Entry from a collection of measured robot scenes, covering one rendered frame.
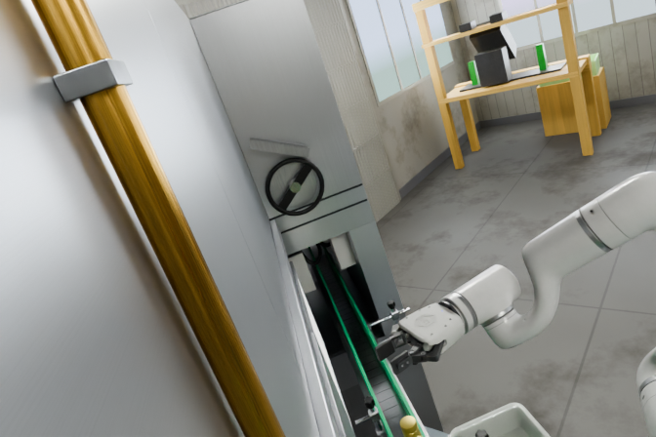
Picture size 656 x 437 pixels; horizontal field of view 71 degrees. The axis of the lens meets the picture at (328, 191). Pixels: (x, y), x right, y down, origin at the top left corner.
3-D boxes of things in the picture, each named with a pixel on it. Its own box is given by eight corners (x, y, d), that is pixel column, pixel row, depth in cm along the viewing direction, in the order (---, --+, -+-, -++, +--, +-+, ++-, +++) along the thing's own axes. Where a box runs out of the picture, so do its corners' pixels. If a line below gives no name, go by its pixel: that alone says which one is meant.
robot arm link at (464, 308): (442, 286, 100) (431, 293, 99) (471, 299, 92) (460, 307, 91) (452, 318, 102) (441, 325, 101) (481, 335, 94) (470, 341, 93)
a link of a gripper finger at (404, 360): (416, 341, 90) (389, 360, 87) (426, 349, 87) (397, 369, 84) (420, 355, 90) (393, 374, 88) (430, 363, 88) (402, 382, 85)
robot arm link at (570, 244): (644, 276, 84) (509, 344, 101) (584, 205, 89) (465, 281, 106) (639, 289, 77) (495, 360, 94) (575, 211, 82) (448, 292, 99)
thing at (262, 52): (270, 207, 241) (203, 36, 216) (337, 181, 245) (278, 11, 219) (284, 257, 175) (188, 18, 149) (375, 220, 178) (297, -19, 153)
